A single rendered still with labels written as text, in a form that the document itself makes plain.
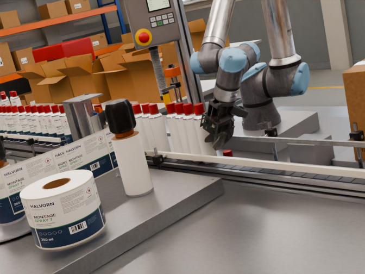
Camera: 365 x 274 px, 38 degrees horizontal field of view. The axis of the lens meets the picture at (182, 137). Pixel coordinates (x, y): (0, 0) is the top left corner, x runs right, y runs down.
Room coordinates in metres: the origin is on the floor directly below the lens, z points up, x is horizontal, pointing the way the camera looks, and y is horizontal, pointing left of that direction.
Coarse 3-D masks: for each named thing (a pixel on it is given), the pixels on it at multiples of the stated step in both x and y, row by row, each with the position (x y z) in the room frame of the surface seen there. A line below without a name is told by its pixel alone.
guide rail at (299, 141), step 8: (232, 136) 1.66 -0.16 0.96; (240, 136) 1.63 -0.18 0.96; (248, 136) 1.61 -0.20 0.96; (256, 136) 1.59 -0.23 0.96; (264, 136) 1.57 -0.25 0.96; (312, 144) 1.42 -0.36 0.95; (320, 144) 1.40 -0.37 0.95; (328, 144) 1.38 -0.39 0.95; (336, 144) 1.36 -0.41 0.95; (344, 144) 1.34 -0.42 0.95; (352, 144) 1.33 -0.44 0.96; (360, 144) 1.31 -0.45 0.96
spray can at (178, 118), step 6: (180, 102) 1.80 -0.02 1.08; (180, 108) 1.77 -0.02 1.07; (180, 114) 1.77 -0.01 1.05; (180, 120) 1.76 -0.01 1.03; (180, 126) 1.76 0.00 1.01; (180, 132) 1.77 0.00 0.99; (180, 138) 1.77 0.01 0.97; (186, 138) 1.76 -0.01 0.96; (186, 144) 1.76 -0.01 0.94; (186, 150) 1.76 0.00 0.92
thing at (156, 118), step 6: (150, 108) 1.88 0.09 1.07; (156, 108) 1.88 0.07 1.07; (150, 114) 1.88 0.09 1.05; (156, 114) 1.87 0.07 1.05; (150, 120) 1.87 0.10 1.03; (156, 120) 1.86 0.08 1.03; (162, 120) 1.88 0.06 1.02; (156, 126) 1.86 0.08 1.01; (162, 126) 1.87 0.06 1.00; (156, 132) 1.86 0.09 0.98; (162, 132) 1.87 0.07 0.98; (156, 138) 1.87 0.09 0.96; (162, 138) 1.86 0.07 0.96; (156, 144) 1.87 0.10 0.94; (162, 144) 1.86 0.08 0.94; (168, 144) 1.88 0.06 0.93; (162, 150) 1.86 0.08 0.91; (168, 150) 1.87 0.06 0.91
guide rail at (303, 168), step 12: (168, 156) 1.81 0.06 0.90; (180, 156) 1.76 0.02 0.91; (192, 156) 1.71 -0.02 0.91; (204, 156) 1.67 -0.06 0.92; (216, 156) 1.63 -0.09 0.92; (276, 168) 1.44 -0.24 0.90; (288, 168) 1.40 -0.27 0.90; (300, 168) 1.37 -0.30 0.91; (312, 168) 1.34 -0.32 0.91; (324, 168) 1.31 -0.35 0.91; (336, 168) 1.29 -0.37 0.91
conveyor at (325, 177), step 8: (168, 160) 1.83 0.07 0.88; (176, 160) 1.81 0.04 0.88; (184, 160) 1.79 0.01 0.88; (224, 168) 1.60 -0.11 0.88; (232, 168) 1.58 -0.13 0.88; (240, 168) 1.57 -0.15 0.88; (248, 168) 1.55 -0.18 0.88; (256, 168) 1.53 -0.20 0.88; (264, 168) 1.52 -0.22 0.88; (296, 176) 1.39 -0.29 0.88; (304, 176) 1.37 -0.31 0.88; (312, 176) 1.36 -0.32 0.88; (320, 176) 1.35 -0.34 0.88; (328, 176) 1.33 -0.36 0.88; (336, 176) 1.32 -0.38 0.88
